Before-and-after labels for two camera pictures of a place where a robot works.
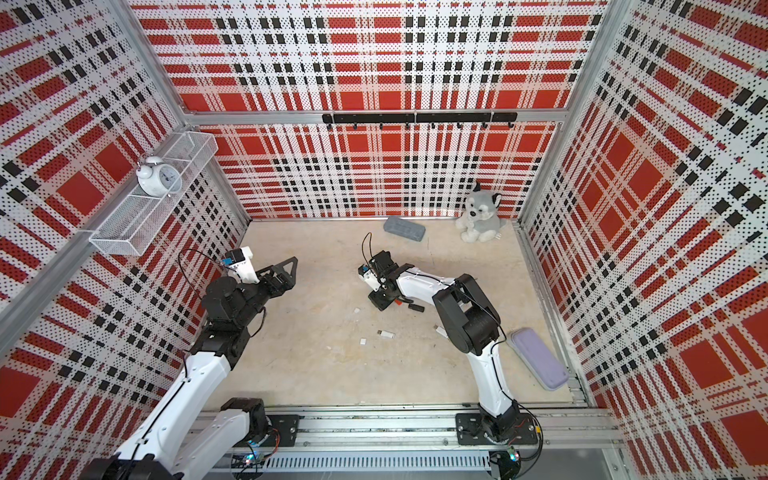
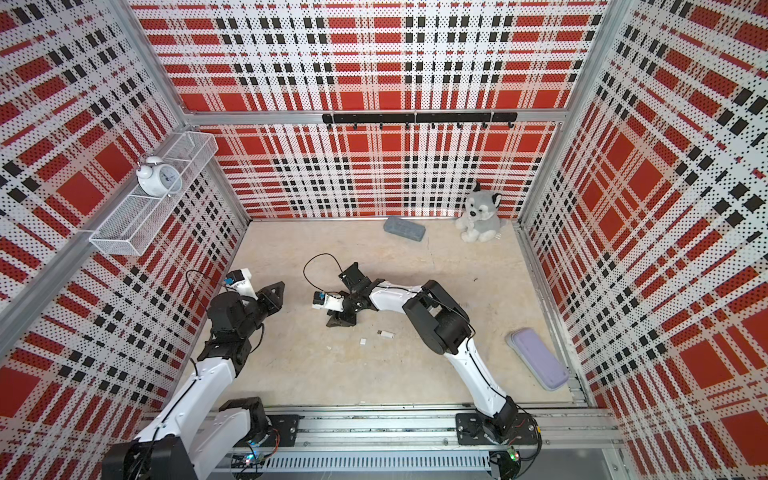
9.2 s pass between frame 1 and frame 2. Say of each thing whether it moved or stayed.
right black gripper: moved
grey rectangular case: stayed
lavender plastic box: stayed
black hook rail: stayed
